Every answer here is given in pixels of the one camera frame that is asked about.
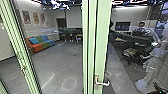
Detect green framed glass door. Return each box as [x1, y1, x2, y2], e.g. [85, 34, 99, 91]
[89, 0, 168, 94]

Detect green framed glass wall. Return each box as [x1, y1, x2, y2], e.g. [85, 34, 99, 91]
[0, 0, 92, 94]

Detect silver door lever handle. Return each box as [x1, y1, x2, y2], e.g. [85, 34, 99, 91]
[93, 73, 111, 91]

